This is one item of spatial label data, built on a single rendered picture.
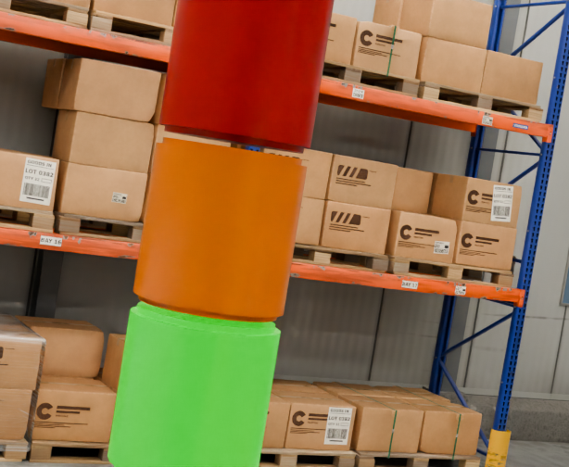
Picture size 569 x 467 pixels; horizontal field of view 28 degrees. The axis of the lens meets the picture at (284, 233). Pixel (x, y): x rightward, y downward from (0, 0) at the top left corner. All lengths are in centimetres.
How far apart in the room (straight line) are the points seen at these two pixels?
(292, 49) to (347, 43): 860
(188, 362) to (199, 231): 4
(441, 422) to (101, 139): 378
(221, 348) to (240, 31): 10
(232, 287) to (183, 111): 6
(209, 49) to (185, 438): 12
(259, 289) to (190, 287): 2
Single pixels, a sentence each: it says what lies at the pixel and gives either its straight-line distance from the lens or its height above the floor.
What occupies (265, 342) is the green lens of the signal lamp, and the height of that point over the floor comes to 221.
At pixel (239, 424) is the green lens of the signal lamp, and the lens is 37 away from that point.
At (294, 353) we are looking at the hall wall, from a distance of 1050.
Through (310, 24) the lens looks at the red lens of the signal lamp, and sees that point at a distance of 37.
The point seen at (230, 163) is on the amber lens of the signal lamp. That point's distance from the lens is 36.
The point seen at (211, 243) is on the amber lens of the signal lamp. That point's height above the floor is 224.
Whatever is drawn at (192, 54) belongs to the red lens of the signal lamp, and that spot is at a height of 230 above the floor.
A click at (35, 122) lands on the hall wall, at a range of 939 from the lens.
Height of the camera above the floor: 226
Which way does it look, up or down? 3 degrees down
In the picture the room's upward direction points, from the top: 9 degrees clockwise
